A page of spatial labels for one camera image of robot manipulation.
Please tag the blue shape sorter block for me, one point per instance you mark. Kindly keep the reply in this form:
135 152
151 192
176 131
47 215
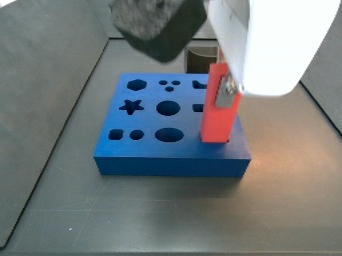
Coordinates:
150 135

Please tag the black camera box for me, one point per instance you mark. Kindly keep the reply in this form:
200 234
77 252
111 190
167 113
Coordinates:
158 26

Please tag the red rectangular block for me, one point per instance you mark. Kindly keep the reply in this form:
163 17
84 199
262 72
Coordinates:
218 119

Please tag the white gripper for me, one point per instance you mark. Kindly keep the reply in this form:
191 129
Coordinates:
268 38

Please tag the dark curved holder block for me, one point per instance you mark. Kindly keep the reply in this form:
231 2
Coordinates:
198 59

